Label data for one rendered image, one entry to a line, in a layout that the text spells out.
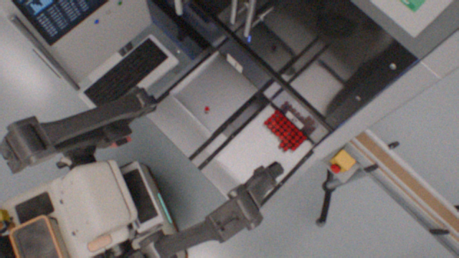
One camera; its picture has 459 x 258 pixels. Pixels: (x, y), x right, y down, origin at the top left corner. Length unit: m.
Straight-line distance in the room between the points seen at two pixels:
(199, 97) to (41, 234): 0.84
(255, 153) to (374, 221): 1.25
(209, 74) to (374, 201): 1.46
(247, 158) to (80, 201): 0.75
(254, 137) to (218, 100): 0.23
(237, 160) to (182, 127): 0.28
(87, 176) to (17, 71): 1.90
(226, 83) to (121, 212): 0.81
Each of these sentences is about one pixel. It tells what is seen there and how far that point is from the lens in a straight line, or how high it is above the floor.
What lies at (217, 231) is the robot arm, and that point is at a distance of 0.99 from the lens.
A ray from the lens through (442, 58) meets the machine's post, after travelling 0.88.
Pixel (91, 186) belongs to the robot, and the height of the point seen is 1.38.
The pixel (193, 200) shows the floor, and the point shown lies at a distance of 2.55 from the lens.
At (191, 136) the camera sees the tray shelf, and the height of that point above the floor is 0.88.
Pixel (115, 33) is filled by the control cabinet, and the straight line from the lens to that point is 1.85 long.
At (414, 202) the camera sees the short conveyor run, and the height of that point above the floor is 0.93.
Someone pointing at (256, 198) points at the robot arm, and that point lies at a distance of 1.08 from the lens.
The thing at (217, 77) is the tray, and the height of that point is 0.88.
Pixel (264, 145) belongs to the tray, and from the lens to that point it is 1.71.
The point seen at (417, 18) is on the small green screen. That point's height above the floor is 1.90.
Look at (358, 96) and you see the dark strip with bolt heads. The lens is 1.17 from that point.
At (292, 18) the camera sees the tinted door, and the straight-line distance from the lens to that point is 1.15.
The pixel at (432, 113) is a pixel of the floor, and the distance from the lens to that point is 3.06.
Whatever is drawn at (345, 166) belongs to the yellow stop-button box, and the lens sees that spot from 1.62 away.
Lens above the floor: 2.54
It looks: 75 degrees down
